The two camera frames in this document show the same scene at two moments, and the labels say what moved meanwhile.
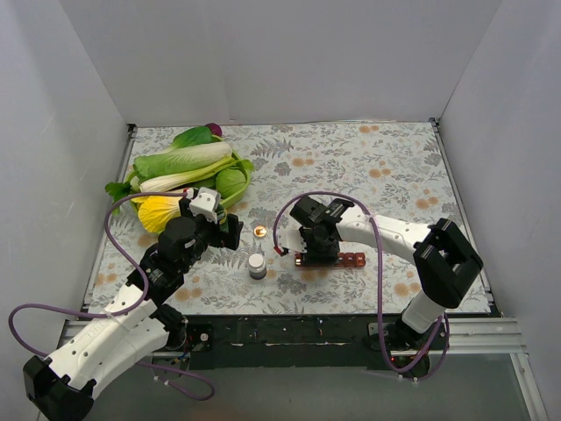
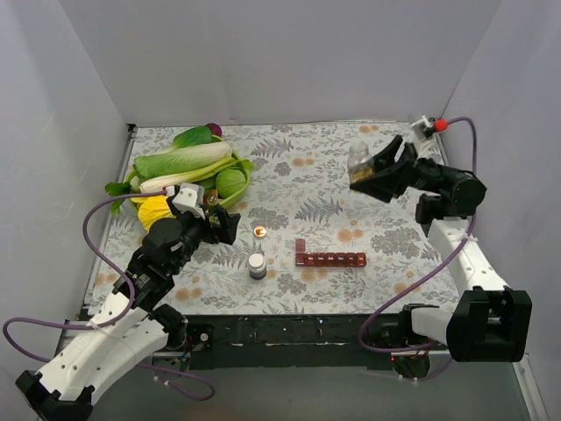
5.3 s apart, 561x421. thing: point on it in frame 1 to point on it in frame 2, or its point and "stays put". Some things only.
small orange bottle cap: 259,231 stays put
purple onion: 215,128 stays put
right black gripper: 319,253 to 406,162
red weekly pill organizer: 356,260 stays put
